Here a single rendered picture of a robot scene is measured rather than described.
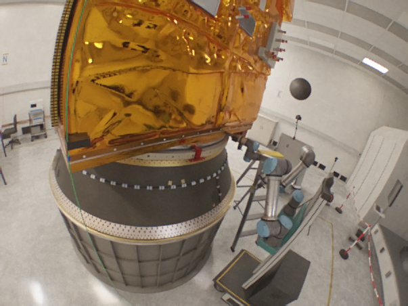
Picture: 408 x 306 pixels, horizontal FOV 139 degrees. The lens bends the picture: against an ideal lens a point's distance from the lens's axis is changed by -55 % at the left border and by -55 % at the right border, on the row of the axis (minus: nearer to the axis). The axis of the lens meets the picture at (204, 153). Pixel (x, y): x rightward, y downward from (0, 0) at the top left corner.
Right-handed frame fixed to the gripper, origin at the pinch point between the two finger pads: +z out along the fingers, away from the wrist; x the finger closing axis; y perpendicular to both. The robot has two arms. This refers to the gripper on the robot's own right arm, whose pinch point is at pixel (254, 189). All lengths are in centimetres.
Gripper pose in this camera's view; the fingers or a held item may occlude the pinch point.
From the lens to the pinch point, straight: 177.1
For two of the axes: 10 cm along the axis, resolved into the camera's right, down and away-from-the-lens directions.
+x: 5.2, -1.1, 8.5
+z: -6.0, 6.6, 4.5
